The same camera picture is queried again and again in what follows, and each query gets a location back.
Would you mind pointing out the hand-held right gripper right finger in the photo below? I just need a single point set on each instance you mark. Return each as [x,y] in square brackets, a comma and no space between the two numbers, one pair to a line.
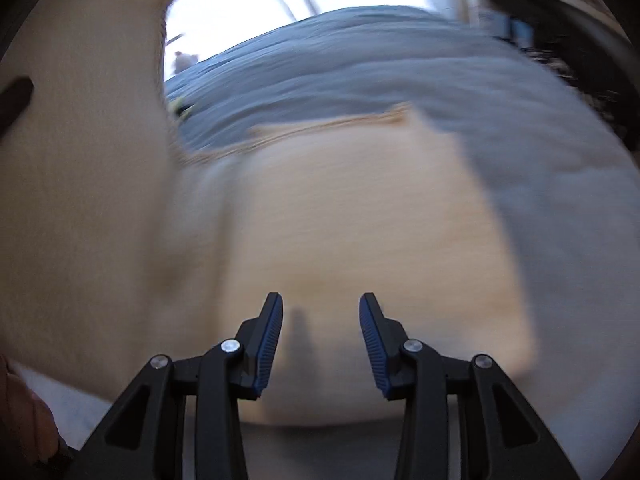
[372,340]

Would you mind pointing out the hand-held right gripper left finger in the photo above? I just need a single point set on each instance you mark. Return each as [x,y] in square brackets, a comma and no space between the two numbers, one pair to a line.
[267,340]

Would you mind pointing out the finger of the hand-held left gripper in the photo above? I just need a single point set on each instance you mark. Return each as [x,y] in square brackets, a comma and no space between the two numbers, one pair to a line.
[15,102]

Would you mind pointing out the person's left forearm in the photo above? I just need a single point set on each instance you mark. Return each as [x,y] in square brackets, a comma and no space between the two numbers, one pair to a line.
[22,410]

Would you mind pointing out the green and black garment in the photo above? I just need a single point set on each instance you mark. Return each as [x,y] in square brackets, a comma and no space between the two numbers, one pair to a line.
[181,109]

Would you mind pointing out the small plush toy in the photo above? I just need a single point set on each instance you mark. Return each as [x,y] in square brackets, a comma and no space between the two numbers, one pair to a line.
[184,61]

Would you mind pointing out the grey bed blanket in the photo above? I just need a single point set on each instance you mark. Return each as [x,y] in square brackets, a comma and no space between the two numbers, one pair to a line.
[500,85]

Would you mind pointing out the black and white patterned cloth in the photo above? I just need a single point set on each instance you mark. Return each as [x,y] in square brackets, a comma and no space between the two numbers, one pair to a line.
[590,90]

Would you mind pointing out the blue and white storage boxes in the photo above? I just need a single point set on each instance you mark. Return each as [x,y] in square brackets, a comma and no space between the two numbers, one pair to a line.
[520,32]

